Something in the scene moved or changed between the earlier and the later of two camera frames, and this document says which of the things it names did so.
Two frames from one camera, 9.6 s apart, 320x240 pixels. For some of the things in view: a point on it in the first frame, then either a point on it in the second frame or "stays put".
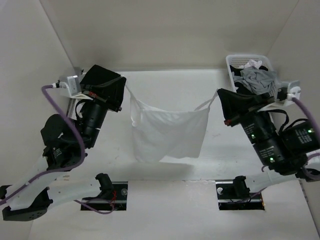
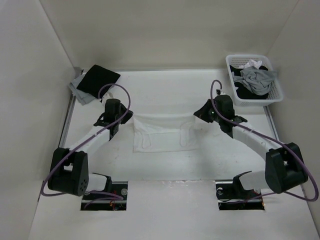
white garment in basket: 252,63 stays put
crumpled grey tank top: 259,81 stays put
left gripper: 115,97 -> 127,116
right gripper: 235,106 -> 202,113
